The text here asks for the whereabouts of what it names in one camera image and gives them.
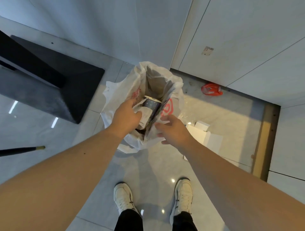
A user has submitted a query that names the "black table base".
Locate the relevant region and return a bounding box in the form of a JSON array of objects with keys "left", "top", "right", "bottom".
[{"left": 0, "top": 30, "right": 105, "bottom": 125}]

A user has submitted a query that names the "person's left forearm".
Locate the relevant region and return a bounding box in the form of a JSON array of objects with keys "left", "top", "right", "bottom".
[{"left": 0, "top": 128, "right": 127, "bottom": 231}]

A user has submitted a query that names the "person's right black trouser leg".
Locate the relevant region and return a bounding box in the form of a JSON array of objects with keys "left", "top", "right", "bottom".
[{"left": 172, "top": 211, "right": 198, "bottom": 231}]

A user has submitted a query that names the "person's right white shoe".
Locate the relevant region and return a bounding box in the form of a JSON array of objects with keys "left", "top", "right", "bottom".
[{"left": 169, "top": 178, "right": 193, "bottom": 225}]

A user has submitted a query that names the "person's left hand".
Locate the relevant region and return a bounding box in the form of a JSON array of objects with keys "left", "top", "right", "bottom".
[{"left": 111, "top": 98, "right": 143, "bottom": 139}]

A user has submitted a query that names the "person's black trouser leg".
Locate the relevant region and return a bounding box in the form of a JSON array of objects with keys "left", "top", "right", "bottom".
[
  {"left": 114, "top": 209, "right": 144, "bottom": 231},
  {"left": 172, "top": 211, "right": 198, "bottom": 231}
]

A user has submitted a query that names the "crumpled white paper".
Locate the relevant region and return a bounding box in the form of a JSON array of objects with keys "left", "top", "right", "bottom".
[{"left": 133, "top": 106, "right": 153, "bottom": 131}]

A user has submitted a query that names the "person's white shoe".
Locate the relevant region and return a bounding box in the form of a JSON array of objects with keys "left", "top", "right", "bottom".
[
  {"left": 113, "top": 182, "right": 141, "bottom": 217},
  {"left": 169, "top": 178, "right": 193, "bottom": 225}
]

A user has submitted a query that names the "clear plastic wrapper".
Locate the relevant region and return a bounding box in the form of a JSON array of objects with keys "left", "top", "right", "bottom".
[{"left": 178, "top": 111, "right": 196, "bottom": 125}]

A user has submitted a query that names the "person's right forearm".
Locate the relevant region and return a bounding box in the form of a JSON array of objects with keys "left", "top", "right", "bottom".
[{"left": 184, "top": 142, "right": 305, "bottom": 231}]

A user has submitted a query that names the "person's right hand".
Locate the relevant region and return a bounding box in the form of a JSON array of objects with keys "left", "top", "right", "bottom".
[{"left": 155, "top": 115, "right": 194, "bottom": 154}]

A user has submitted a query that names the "person's left black trouser leg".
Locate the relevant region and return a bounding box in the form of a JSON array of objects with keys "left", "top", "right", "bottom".
[{"left": 114, "top": 209, "right": 144, "bottom": 231}]

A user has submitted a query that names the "white cabinet door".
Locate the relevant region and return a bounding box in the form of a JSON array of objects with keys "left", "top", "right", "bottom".
[
  {"left": 267, "top": 104, "right": 305, "bottom": 194},
  {"left": 178, "top": 0, "right": 305, "bottom": 86},
  {"left": 226, "top": 36, "right": 305, "bottom": 109}
]

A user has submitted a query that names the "white plastic bag red print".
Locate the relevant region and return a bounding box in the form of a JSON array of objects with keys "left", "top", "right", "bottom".
[{"left": 100, "top": 61, "right": 185, "bottom": 154}]

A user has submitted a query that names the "person's left white shoe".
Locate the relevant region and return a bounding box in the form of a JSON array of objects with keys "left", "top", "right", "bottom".
[{"left": 113, "top": 182, "right": 141, "bottom": 217}]

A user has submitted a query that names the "open white cardboard box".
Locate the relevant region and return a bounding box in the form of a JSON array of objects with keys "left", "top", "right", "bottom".
[{"left": 185, "top": 121, "right": 224, "bottom": 155}]

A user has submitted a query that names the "black stick with gold tip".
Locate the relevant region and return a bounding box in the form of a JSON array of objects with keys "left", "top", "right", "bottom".
[{"left": 0, "top": 146, "right": 46, "bottom": 157}]

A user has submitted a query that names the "brown paper bag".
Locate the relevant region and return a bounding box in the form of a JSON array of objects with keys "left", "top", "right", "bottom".
[{"left": 142, "top": 70, "right": 177, "bottom": 141}]

